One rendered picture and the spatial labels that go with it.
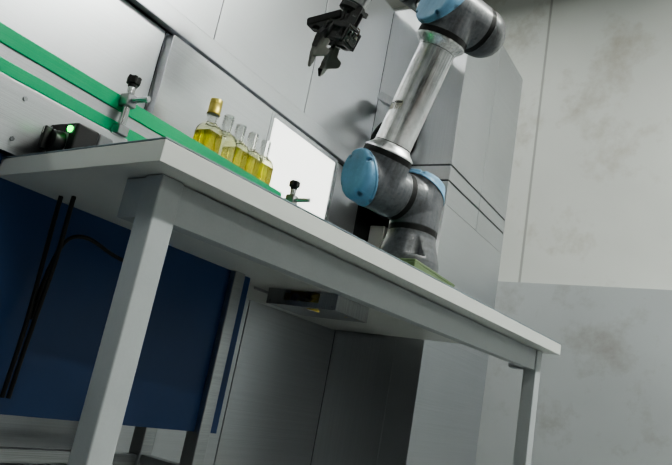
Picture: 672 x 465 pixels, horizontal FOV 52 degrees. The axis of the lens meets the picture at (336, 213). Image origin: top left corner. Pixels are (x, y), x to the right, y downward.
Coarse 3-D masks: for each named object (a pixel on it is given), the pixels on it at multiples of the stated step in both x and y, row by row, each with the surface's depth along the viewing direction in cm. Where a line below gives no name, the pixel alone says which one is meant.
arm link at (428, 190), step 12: (420, 180) 157; (432, 180) 157; (420, 192) 154; (432, 192) 157; (444, 192) 161; (408, 204) 153; (420, 204) 155; (432, 204) 156; (396, 216) 155; (408, 216) 155; (420, 216) 155; (432, 216) 156; (432, 228) 156
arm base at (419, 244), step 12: (396, 228) 155; (408, 228) 154; (420, 228) 154; (384, 240) 156; (396, 240) 153; (408, 240) 152; (420, 240) 153; (432, 240) 155; (396, 252) 151; (408, 252) 151; (420, 252) 152; (432, 252) 154; (432, 264) 152
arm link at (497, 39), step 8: (408, 0) 188; (416, 0) 187; (496, 24) 154; (504, 24) 157; (496, 32) 154; (504, 32) 156; (488, 40) 154; (496, 40) 155; (504, 40) 159; (480, 48) 155; (488, 48) 156; (496, 48) 157; (472, 56) 160; (480, 56) 159; (488, 56) 160
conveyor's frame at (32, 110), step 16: (0, 80) 114; (0, 96) 115; (16, 96) 117; (32, 96) 120; (0, 112) 115; (16, 112) 117; (32, 112) 120; (48, 112) 122; (64, 112) 125; (0, 128) 115; (16, 128) 117; (32, 128) 120; (96, 128) 131; (0, 144) 115; (16, 144) 117; (32, 144) 120
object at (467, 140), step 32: (416, 32) 291; (480, 64) 287; (512, 64) 323; (448, 96) 272; (480, 96) 288; (512, 96) 324; (448, 128) 268; (480, 128) 288; (512, 128) 325; (416, 160) 270; (448, 160) 263; (480, 160) 289; (512, 160) 326; (448, 192) 260; (480, 192) 290; (480, 224) 290
